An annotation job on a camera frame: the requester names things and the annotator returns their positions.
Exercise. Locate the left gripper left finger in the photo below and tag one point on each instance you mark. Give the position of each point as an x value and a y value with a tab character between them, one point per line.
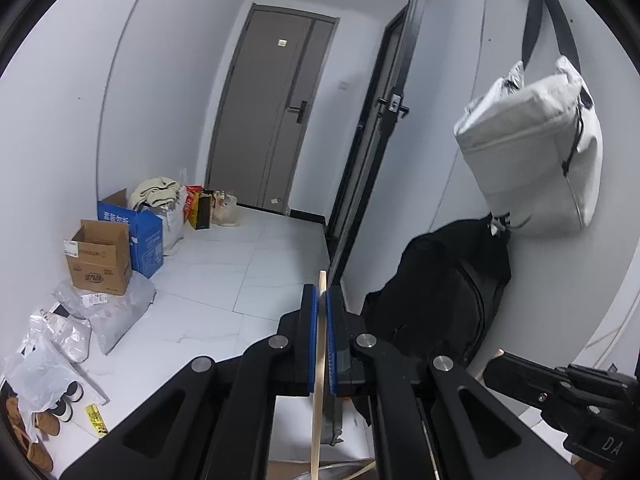
212	420

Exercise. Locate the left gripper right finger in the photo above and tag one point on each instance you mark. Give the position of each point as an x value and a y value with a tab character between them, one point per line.
431	420

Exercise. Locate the wooden chopstick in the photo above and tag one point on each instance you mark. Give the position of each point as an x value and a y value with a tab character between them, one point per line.
319	380

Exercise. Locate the grey white utensil holder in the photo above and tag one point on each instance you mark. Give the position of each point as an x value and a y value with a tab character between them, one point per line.
290	442

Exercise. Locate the black backpack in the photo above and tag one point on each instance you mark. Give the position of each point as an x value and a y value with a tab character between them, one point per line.
445	293

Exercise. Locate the black white sneakers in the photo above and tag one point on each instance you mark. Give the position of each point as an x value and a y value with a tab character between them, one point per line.
63	409

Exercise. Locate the grey plastic mailer bag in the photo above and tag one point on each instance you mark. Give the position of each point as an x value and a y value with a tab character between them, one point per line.
109	316

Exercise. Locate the clear plastic bag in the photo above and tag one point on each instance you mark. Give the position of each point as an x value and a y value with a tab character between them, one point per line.
48	361

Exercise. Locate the brown cardboard box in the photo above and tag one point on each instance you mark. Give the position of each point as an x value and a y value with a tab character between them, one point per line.
98	257

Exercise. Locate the blue cardboard box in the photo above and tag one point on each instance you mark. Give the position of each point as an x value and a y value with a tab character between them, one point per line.
145	232

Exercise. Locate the beige plastic bag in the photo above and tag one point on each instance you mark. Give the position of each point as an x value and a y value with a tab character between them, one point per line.
225	210

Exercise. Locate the black yellow paper bag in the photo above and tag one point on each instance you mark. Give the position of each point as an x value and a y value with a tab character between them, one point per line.
198	207

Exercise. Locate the white bag with cloth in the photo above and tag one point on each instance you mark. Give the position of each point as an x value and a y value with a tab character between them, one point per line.
164	197

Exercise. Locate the light grey hanging bag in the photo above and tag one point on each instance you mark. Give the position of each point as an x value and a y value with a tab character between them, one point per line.
535	151

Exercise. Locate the grey entrance door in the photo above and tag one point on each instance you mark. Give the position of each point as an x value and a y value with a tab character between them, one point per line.
264	107

